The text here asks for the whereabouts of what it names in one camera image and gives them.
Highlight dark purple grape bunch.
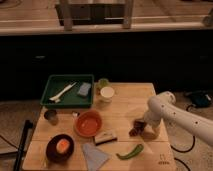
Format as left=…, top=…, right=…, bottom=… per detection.
left=129, top=120, right=147, bottom=137

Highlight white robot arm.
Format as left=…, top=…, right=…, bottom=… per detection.
left=143, top=91, right=213, bottom=147

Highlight red bowl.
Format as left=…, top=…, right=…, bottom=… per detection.
left=74, top=110, right=102, bottom=138

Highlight dark brown bowl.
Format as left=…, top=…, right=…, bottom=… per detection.
left=46, top=134, right=74, bottom=163

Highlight green chili pepper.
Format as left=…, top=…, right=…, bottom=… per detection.
left=116, top=144, right=144, bottom=160

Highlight whiteboard eraser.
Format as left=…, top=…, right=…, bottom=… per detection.
left=94, top=130, right=117, bottom=146

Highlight blue cloth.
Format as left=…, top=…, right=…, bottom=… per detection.
left=82, top=143, right=109, bottom=171

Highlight white lidded jar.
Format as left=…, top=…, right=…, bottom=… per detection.
left=100, top=86, right=115, bottom=102

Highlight blue black device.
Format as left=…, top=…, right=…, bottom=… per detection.
left=185, top=91, right=211, bottom=108

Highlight green cup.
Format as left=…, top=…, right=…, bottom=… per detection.
left=97, top=78, right=109, bottom=92

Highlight blue sponge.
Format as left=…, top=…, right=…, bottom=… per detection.
left=77, top=83, right=91, bottom=97

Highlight orange fruit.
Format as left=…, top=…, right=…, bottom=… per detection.
left=56, top=139, right=70, bottom=154

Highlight green plastic tray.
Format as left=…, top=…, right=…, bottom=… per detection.
left=40, top=74, right=94, bottom=109

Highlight small metal cup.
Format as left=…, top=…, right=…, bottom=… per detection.
left=44, top=109, right=58, bottom=125

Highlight white brush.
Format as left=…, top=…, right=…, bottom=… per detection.
left=49, top=82, right=76, bottom=103

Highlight black stand pole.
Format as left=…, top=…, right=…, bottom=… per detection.
left=13, top=120, right=33, bottom=171

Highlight wooden chair legs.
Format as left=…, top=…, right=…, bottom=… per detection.
left=54, top=0, right=134, bottom=31

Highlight black cable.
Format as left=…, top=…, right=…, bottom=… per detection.
left=170, top=103, right=198, bottom=171

